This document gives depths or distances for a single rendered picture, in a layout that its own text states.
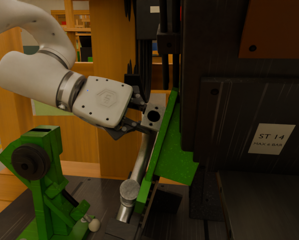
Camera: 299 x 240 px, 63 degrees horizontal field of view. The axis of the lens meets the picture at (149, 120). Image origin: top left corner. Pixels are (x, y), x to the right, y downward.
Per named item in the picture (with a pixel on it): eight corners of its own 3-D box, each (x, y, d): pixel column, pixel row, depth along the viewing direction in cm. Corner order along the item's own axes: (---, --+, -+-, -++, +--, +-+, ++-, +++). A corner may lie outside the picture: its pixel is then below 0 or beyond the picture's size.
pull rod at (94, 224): (102, 226, 57) (101, 205, 55) (98, 235, 54) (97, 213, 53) (80, 224, 58) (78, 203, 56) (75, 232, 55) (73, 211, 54)
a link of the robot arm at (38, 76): (78, 85, 57) (59, 115, 53) (26, 65, 57) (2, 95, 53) (75, 60, 50) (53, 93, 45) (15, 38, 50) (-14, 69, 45)
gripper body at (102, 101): (61, 105, 46) (118, 125, 45) (84, 64, 50) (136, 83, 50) (67, 121, 52) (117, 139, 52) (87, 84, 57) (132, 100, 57)
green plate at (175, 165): (182, 212, 44) (223, 105, 37) (139, 198, 44) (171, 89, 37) (183, 179, 54) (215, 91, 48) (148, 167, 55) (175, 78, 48)
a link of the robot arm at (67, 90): (51, 98, 45) (66, 104, 45) (72, 63, 49) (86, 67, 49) (60, 117, 53) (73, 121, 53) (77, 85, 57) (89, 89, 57)
